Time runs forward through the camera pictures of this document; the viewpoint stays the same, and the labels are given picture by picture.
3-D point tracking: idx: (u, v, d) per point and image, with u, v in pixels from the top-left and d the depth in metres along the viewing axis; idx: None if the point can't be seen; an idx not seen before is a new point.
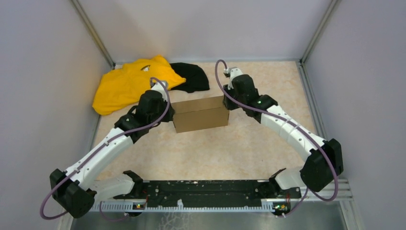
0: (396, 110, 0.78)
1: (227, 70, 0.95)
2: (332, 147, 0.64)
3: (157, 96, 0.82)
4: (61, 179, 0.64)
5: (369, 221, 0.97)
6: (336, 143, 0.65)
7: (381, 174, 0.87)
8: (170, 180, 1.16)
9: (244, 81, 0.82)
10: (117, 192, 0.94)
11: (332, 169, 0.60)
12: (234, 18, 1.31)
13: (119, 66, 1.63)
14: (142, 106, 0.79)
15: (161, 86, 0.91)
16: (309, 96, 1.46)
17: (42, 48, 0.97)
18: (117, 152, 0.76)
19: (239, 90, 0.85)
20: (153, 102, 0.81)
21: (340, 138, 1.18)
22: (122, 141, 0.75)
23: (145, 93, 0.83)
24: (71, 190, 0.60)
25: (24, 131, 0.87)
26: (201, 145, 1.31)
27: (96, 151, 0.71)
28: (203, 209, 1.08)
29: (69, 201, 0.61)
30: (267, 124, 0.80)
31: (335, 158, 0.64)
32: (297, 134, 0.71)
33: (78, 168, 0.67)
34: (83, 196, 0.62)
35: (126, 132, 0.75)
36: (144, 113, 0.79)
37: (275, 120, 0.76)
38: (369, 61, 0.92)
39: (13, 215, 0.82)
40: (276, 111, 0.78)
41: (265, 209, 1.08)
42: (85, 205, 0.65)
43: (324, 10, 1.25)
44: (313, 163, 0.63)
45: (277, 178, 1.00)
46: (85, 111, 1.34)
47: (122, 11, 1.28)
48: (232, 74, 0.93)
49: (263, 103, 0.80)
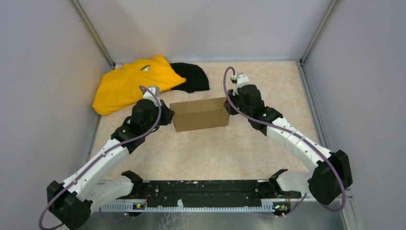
0: (396, 110, 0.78)
1: (234, 76, 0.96)
2: (339, 158, 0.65)
3: (149, 106, 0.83)
4: (59, 190, 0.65)
5: (369, 221, 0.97)
6: (343, 155, 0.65)
7: (381, 174, 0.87)
8: (170, 180, 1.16)
9: (250, 93, 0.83)
10: (116, 195, 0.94)
11: (340, 180, 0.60)
12: (234, 18, 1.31)
13: (119, 66, 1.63)
14: (135, 117, 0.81)
15: (150, 93, 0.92)
16: (309, 96, 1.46)
17: (41, 48, 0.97)
18: (114, 163, 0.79)
19: (246, 101, 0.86)
20: (146, 112, 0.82)
21: (340, 138, 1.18)
22: (119, 152, 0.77)
23: (137, 103, 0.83)
24: (68, 201, 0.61)
25: (24, 131, 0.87)
26: (201, 145, 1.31)
27: (93, 163, 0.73)
28: (203, 209, 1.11)
29: (66, 212, 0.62)
30: (273, 137, 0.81)
31: (343, 170, 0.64)
32: (303, 147, 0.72)
33: (76, 180, 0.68)
34: (80, 207, 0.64)
35: (122, 142, 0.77)
36: (138, 123, 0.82)
37: (280, 133, 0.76)
38: (369, 61, 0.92)
39: (13, 214, 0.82)
40: (281, 123, 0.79)
41: (265, 209, 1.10)
42: (81, 216, 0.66)
43: (324, 11, 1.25)
44: (320, 175, 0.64)
45: (278, 180, 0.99)
46: (85, 111, 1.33)
47: (122, 11, 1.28)
48: (241, 81, 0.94)
49: (268, 116, 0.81)
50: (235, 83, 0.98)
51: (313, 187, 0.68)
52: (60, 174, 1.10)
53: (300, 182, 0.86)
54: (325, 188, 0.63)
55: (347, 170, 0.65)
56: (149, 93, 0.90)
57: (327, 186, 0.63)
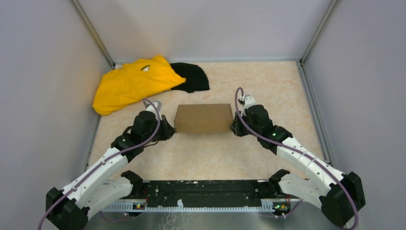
0: (396, 109, 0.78)
1: (242, 97, 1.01)
2: (352, 181, 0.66)
3: (150, 116, 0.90)
4: (58, 197, 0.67)
5: (369, 221, 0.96)
6: (355, 177, 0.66)
7: (382, 174, 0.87)
8: (170, 180, 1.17)
9: (258, 112, 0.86)
10: (115, 198, 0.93)
11: (353, 204, 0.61)
12: (234, 18, 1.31)
13: (119, 66, 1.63)
14: (137, 127, 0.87)
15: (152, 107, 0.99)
16: (309, 96, 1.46)
17: (41, 48, 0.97)
18: (112, 171, 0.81)
19: (254, 120, 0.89)
20: (147, 123, 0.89)
21: (340, 138, 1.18)
22: (118, 160, 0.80)
23: (140, 114, 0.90)
24: (67, 208, 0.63)
25: (23, 130, 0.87)
26: (201, 145, 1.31)
27: (93, 170, 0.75)
28: (203, 209, 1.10)
29: (64, 219, 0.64)
30: (284, 156, 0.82)
31: (356, 192, 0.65)
32: (315, 168, 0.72)
33: (75, 187, 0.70)
34: (78, 214, 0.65)
35: (122, 151, 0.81)
36: (139, 132, 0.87)
37: (291, 153, 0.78)
38: (369, 61, 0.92)
39: (13, 214, 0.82)
40: (291, 143, 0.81)
41: (265, 209, 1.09)
42: (79, 224, 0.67)
43: (324, 11, 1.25)
44: (333, 198, 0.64)
45: (280, 183, 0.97)
46: (85, 111, 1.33)
47: (121, 11, 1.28)
48: (248, 102, 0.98)
49: (278, 136, 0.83)
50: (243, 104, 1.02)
51: (325, 207, 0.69)
52: (60, 174, 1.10)
53: (307, 186, 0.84)
54: (339, 212, 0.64)
55: (360, 191, 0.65)
56: (152, 106, 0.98)
57: (340, 210, 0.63)
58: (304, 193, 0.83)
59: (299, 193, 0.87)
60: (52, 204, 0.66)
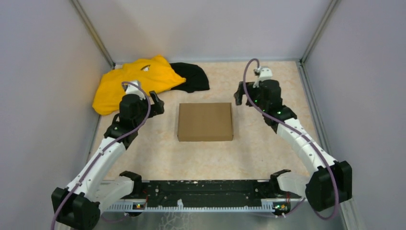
0: (396, 109, 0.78)
1: (258, 68, 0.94)
2: (342, 168, 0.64)
3: (135, 99, 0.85)
4: (64, 196, 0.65)
5: (369, 221, 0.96)
6: (347, 166, 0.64)
7: (382, 174, 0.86)
8: (170, 180, 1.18)
9: (270, 87, 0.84)
10: (119, 194, 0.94)
11: (334, 188, 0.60)
12: (235, 18, 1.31)
13: (119, 66, 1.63)
14: (125, 113, 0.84)
15: (133, 87, 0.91)
16: (309, 96, 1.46)
17: (41, 48, 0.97)
18: (112, 159, 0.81)
19: (265, 95, 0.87)
20: (133, 106, 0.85)
21: (340, 138, 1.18)
22: (116, 148, 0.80)
23: (122, 99, 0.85)
24: (78, 202, 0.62)
25: (24, 130, 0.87)
26: (201, 145, 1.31)
27: (93, 162, 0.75)
28: (203, 209, 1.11)
29: (77, 213, 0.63)
30: (283, 134, 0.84)
31: (343, 181, 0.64)
32: (309, 150, 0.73)
33: (80, 181, 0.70)
34: (89, 207, 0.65)
35: (118, 138, 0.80)
36: (128, 118, 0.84)
37: (289, 132, 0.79)
38: (369, 61, 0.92)
39: (13, 215, 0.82)
40: (293, 124, 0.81)
41: (265, 209, 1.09)
42: (92, 216, 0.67)
43: (324, 11, 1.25)
44: (318, 179, 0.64)
45: (278, 178, 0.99)
46: (84, 111, 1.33)
47: (121, 11, 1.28)
48: (264, 74, 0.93)
49: (282, 115, 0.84)
50: (257, 74, 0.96)
51: (309, 189, 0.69)
52: (60, 174, 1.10)
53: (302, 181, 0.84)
54: (319, 190, 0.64)
55: (348, 181, 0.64)
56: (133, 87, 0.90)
57: (320, 189, 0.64)
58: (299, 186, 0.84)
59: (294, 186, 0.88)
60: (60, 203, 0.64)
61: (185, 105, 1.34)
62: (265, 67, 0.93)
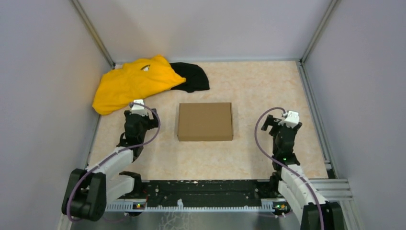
0: (396, 109, 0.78)
1: (285, 113, 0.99)
2: (332, 207, 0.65)
3: (136, 119, 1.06)
4: (82, 176, 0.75)
5: (369, 221, 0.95)
6: (336, 205, 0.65)
7: (382, 174, 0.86)
8: (170, 180, 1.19)
9: (285, 139, 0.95)
10: (120, 192, 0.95)
11: (321, 224, 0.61)
12: (235, 18, 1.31)
13: (119, 66, 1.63)
14: (130, 132, 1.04)
15: (140, 106, 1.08)
16: (309, 96, 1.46)
17: (41, 48, 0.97)
18: (122, 163, 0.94)
19: (279, 143, 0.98)
20: (137, 124, 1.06)
21: (340, 138, 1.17)
22: (127, 154, 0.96)
23: (127, 120, 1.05)
24: (96, 178, 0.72)
25: (23, 129, 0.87)
26: (201, 145, 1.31)
27: (109, 158, 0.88)
28: (203, 209, 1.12)
29: (94, 190, 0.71)
30: (286, 178, 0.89)
31: (334, 223, 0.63)
32: (304, 189, 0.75)
33: (99, 166, 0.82)
34: (103, 188, 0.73)
35: (130, 146, 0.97)
36: (133, 135, 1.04)
37: (290, 175, 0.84)
38: (369, 60, 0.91)
39: (12, 215, 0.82)
40: (295, 168, 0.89)
41: (265, 209, 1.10)
42: (99, 207, 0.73)
43: (324, 11, 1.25)
44: (306, 213, 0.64)
45: (279, 183, 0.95)
46: (84, 111, 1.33)
47: (121, 11, 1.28)
48: (290, 120, 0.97)
49: (287, 161, 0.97)
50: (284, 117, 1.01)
51: (302, 229, 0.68)
52: (61, 173, 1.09)
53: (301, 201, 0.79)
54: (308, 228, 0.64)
55: (339, 223, 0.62)
56: (136, 107, 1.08)
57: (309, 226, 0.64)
58: (297, 207, 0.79)
59: (292, 204, 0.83)
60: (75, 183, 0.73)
61: (185, 104, 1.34)
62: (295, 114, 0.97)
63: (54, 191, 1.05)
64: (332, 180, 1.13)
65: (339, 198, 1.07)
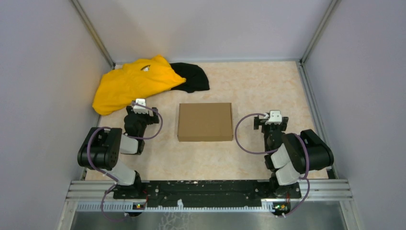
0: (396, 109, 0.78)
1: (268, 115, 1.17)
2: (306, 132, 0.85)
3: (133, 119, 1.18)
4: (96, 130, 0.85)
5: (369, 221, 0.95)
6: (309, 130, 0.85)
7: (381, 174, 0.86)
8: (170, 180, 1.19)
9: (276, 142, 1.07)
10: (124, 178, 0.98)
11: (299, 139, 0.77)
12: (234, 19, 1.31)
13: (119, 66, 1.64)
14: (130, 131, 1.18)
15: (140, 104, 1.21)
16: (309, 96, 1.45)
17: (41, 48, 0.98)
18: (128, 144, 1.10)
19: (272, 143, 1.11)
20: (136, 123, 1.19)
21: (339, 138, 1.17)
22: (133, 143, 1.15)
23: (125, 121, 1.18)
24: (115, 130, 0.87)
25: (23, 130, 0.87)
26: (201, 145, 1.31)
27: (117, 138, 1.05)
28: (203, 209, 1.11)
29: (111, 139, 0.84)
30: (275, 159, 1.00)
31: (314, 139, 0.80)
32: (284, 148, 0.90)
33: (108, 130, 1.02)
34: (118, 140, 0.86)
35: (135, 137, 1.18)
36: (135, 133, 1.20)
37: (276, 152, 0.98)
38: (368, 61, 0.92)
39: (12, 215, 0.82)
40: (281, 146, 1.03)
41: (265, 209, 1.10)
42: (114, 155, 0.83)
43: (323, 11, 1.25)
44: (286, 139, 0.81)
45: (276, 173, 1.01)
46: (85, 111, 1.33)
47: (122, 12, 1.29)
48: (275, 119, 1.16)
49: None
50: (269, 118, 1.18)
51: (292, 159, 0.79)
52: (62, 173, 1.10)
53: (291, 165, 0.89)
54: (294, 148, 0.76)
55: (317, 139, 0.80)
56: (137, 105, 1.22)
57: (293, 146, 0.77)
58: (292, 170, 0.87)
59: (290, 173, 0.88)
60: (93, 132, 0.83)
61: (185, 105, 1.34)
62: (277, 113, 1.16)
63: (55, 191, 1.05)
64: (333, 180, 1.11)
65: (338, 198, 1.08)
